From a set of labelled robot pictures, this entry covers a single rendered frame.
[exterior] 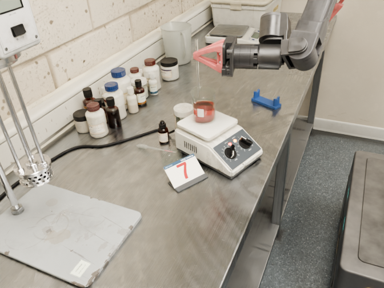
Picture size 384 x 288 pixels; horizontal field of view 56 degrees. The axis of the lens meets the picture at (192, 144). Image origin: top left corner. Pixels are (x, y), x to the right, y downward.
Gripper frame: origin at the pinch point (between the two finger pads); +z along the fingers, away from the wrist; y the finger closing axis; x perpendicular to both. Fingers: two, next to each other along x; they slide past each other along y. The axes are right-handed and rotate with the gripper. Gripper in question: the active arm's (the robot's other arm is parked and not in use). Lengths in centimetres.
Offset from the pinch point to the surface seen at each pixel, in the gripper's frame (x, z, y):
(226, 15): 18, 7, -108
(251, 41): 23, -8, -81
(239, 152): 21.8, -11.3, 8.4
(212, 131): 17.2, -4.5, 6.6
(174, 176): 24.0, 3.3, 17.1
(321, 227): 101, -46, -46
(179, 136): 20.4, 4.8, 4.9
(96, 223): 25.1, 16.5, 33.4
